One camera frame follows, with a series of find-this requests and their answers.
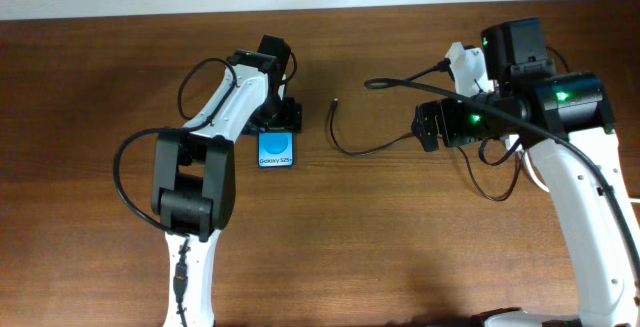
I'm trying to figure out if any blue Galaxy smartphone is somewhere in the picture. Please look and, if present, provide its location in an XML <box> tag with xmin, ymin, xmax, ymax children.
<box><xmin>258</xmin><ymin>132</ymin><xmax>294</xmax><ymax>168</ymax></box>

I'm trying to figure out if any black USB charging cable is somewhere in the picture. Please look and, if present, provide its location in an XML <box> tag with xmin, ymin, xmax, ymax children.
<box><xmin>328</xmin><ymin>98</ymin><xmax>526</xmax><ymax>203</ymax></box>

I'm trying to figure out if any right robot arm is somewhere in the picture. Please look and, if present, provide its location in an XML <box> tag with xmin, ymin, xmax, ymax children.
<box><xmin>412</xmin><ymin>18</ymin><xmax>639</xmax><ymax>326</ymax></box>

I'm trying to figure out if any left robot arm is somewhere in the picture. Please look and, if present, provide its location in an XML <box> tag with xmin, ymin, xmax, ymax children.
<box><xmin>151</xmin><ymin>35</ymin><xmax>302</xmax><ymax>326</ymax></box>

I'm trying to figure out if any white power strip cord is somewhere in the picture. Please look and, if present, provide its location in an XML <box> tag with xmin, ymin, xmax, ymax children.
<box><xmin>522</xmin><ymin>151</ymin><xmax>640</xmax><ymax>206</ymax></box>

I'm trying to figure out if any left black camera cable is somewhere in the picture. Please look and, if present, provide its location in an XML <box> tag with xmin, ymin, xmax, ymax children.
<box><xmin>112</xmin><ymin>51</ymin><xmax>299</xmax><ymax>327</ymax></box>

